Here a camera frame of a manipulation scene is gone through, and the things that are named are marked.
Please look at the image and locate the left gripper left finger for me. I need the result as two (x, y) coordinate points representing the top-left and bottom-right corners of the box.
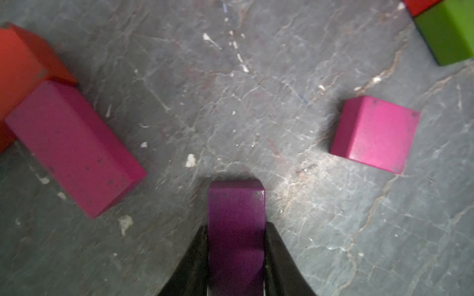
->
(158, 225), (209, 296)

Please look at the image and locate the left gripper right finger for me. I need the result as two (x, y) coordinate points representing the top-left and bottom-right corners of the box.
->
(264, 222), (317, 296)

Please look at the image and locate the purple block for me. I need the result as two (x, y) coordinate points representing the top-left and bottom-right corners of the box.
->
(207, 180), (265, 296)

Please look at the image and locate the small magenta cube block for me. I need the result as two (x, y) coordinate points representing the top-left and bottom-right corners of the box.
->
(330, 96), (421, 174)

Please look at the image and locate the red block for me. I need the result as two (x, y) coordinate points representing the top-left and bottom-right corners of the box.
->
(402, 0), (441, 17)
(1, 22), (78, 151)

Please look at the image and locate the light green cube block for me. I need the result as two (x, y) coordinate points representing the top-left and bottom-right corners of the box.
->
(415, 0), (474, 66)

